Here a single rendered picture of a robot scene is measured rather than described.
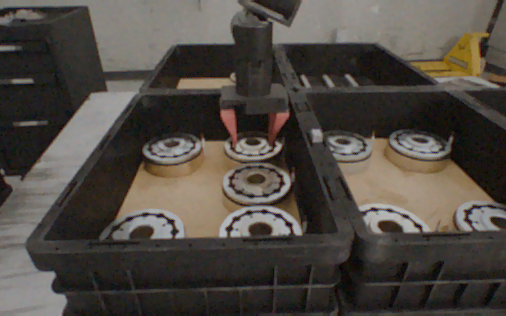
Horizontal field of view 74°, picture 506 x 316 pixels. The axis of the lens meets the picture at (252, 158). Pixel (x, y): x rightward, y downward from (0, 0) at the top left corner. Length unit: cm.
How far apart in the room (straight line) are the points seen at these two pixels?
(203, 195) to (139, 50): 339
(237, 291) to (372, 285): 14
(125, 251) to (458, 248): 30
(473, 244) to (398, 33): 403
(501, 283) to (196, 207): 37
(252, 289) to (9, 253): 50
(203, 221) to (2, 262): 38
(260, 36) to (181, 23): 326
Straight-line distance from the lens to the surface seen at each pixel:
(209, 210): 50
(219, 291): 37
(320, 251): 32
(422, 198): 58
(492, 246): 38
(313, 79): 105
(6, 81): 196
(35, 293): 65
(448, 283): 42
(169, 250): 31
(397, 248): 34
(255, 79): 51
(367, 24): 414
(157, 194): 55
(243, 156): 56
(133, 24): 381
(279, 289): 37
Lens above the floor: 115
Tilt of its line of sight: 31 degrees down
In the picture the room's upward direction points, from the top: straight up
